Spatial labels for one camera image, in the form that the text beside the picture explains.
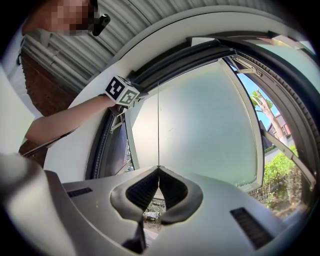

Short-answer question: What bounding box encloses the thin pull cord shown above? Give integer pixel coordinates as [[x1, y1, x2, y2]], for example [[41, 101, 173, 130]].
[[156, 81, 161, 168]]

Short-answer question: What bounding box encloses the person's white shirt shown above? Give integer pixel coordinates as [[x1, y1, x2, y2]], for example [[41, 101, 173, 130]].
[[0, 29, 76, 156]]

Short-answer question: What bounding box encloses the person's head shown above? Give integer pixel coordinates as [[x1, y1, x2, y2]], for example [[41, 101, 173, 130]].
[[21, 0, 99, 38]]

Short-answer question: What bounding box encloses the metal window stay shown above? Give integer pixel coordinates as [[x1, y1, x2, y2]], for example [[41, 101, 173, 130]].
[[109, 114, 126, 132], [260, 128, 316, 191]]

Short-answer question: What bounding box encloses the tree trunk with leaves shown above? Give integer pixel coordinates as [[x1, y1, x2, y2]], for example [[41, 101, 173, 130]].
[[250, 89, 289, 146]]

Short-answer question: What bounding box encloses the black head-worn camera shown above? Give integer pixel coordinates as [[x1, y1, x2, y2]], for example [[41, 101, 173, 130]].
[[91, 13, 111, 37]]

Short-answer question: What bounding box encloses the green shrub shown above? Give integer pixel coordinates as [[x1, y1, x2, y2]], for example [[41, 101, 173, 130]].
[[262, 144, 311, 211]]

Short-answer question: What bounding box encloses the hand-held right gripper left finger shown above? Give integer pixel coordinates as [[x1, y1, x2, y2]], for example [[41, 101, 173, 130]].
[[44, 166, 161, 256]]

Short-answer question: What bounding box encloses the frosted glass window sash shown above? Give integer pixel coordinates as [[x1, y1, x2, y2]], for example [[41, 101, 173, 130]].
[[124, 57, 266, 194]]

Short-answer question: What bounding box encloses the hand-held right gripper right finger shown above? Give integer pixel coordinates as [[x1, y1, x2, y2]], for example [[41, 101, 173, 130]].
[[146, 165, 289, 256]]

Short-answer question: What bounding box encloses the person's left forearm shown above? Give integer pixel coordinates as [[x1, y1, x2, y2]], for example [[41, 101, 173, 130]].
[[24, 94, 116, 146]]

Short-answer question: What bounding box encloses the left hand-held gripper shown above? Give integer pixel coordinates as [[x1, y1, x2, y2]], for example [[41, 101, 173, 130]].
[[104, 75, 150, 118]]

